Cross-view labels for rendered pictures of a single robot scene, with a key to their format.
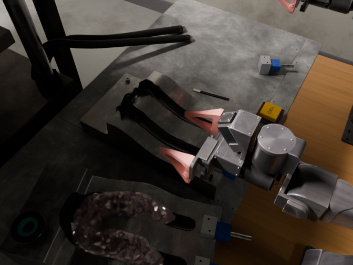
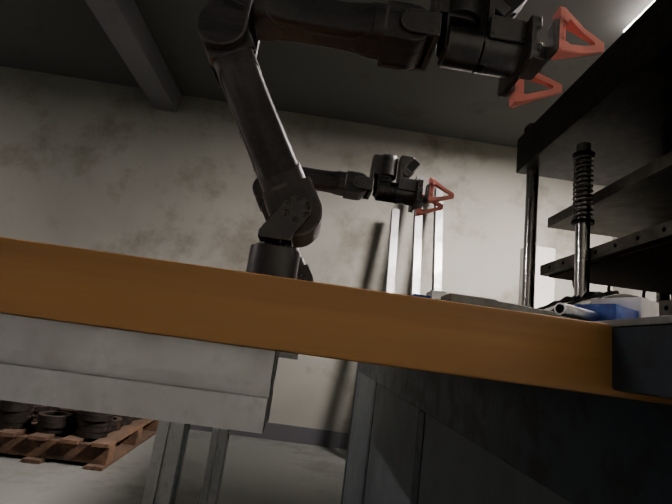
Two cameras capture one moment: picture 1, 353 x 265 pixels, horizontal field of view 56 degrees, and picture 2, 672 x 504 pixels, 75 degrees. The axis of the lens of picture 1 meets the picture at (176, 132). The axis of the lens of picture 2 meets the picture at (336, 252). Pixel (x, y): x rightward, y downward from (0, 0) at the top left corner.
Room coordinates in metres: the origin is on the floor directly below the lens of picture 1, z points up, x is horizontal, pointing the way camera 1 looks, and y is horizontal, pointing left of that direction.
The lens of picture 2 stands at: (1.20, -0.85, 0.76)
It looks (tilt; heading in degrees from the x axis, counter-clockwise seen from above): 12 degrees up; 148
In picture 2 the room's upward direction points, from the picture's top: 8 degrees clockwise
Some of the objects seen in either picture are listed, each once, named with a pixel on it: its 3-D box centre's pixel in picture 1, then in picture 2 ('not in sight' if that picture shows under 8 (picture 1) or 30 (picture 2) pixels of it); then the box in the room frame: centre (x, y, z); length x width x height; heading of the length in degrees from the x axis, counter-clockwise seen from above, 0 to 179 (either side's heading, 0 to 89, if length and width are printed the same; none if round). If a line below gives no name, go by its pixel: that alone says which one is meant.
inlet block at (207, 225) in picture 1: (226, 233); not in sight; (0.31, -0.13, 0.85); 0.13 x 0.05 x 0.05; 76
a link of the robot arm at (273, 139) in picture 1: (286, 169); (374, 176); (0.27, -0.18, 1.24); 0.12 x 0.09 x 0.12; 60
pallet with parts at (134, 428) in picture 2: not in sight; (87, 407); (-2.01, -0.50, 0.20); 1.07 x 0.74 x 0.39; 150
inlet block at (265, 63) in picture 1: (276, 65); (599, 319); (0.98, -0.39, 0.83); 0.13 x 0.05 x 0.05; 87
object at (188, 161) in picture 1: (185, 154); (428, 203); (0.33, -0.02, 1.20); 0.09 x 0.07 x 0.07; 60
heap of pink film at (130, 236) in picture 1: (120, 222); not in sight; (0.32, 0.14, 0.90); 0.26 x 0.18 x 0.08; 76
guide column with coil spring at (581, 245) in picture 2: not in sight; (581, 294); (0.28, 0.89, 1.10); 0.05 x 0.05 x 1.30
